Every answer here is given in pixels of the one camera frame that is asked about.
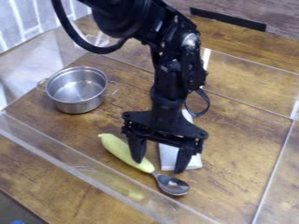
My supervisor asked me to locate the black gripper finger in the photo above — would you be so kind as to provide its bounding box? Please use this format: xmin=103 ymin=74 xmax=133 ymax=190
xmin=128 ymin=135 xmax=147 ymax=164
xmin=173 ymin=148 xmax=193 ymax=173

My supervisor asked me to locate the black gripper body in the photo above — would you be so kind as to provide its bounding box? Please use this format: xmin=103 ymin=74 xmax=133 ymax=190
xmin=121 ymin=111 xmax=208 ymax=154

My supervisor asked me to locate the toy cleaver knife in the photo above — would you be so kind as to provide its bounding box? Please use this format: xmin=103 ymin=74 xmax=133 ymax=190
xmin=156 ymin=108 xmax=203 ymax=172

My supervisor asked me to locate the spoon with yellow handle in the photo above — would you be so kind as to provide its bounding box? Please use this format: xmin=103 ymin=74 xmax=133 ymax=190
xmin=97 ymin=133 xmax=191 ymax=196

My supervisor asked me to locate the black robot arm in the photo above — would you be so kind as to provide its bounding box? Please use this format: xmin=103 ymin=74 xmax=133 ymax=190
xmin=79 ymin=0 xmax=208 ymax=173

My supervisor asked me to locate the clear acrylic table barrier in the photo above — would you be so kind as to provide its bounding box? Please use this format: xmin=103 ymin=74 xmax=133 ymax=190
xmin=0 ymin=20 xmax=299 ymax=224

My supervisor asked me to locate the small steel pot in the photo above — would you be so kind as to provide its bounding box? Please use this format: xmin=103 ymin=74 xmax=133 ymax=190
xmin=36 ymin=66 xmax=119 ymax=115

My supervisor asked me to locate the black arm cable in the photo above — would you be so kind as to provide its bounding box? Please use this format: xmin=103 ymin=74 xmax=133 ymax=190
xmin=51 ymin=0 xmax=129 ymax=55

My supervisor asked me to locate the black wall strip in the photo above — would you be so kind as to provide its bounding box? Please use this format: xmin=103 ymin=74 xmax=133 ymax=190
xmin=189 ymin=7 xmax=267 ymax=32

